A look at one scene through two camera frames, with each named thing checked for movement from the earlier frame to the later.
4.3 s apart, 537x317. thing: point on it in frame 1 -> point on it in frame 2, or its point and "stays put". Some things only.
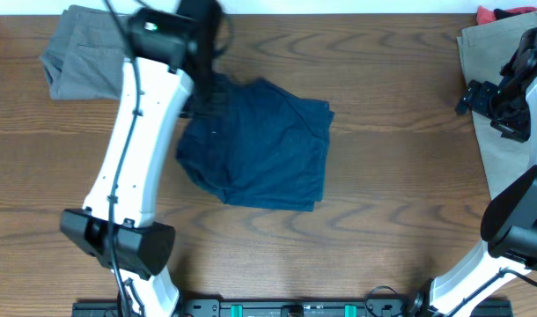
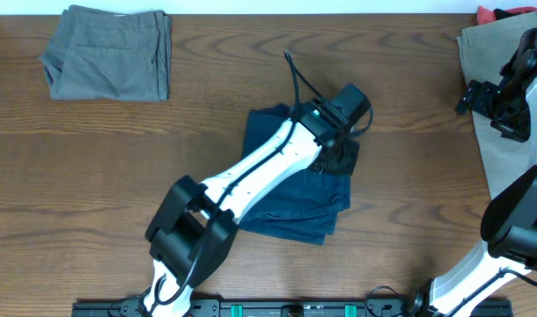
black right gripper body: (507, 108) stays put
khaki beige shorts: (485, 50) stays put
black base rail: (261, 307) stays put
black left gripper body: (201, 101) -> (343, 163)
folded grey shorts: (85, 57) stays put
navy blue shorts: (249, 142) -> (305, 207)
